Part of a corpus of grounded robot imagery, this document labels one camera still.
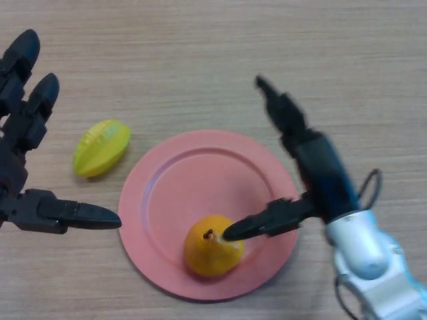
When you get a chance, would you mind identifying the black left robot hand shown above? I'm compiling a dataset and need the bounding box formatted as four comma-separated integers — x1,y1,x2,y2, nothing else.
0,29,122,235

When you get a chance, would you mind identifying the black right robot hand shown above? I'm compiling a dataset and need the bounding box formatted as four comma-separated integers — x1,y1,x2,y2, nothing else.
222,75,361,241

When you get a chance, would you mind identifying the yellow orange pear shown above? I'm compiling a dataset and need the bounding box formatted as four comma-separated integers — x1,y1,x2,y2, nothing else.
183,215,244,278

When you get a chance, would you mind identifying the pink round plate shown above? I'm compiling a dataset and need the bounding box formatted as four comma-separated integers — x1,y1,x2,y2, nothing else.
118,129,300,303

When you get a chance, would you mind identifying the yellow green starfruit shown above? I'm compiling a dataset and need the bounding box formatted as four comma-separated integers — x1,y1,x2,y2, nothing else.
72,119,131,179

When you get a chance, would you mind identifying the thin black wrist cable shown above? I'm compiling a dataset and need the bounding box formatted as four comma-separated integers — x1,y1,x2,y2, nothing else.
333,169,383,320

